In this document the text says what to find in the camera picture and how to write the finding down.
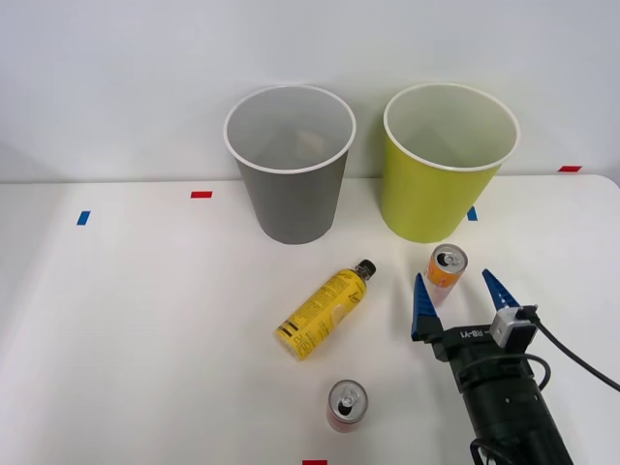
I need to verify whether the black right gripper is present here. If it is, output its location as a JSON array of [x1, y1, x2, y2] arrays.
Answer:
[[410, 267, 536, 384]]

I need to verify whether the orange drink can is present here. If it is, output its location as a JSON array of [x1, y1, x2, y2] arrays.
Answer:
[[422, 243, 469, 307]]

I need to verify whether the yellow-green plastic waste bin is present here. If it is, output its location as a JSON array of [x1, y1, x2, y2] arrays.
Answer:
[[380, 82, 521, 244]]

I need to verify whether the yellow plastic bottle black cap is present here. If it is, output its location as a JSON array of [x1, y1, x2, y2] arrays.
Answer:
[[275, 259, 379, 363]]

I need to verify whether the red drink can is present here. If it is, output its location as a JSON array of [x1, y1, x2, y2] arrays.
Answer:
[[325, 379, 369, 433]]

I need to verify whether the grey plastic waste bin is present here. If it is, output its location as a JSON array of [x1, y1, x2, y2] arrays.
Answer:
[[223, 84, 357, 246]]

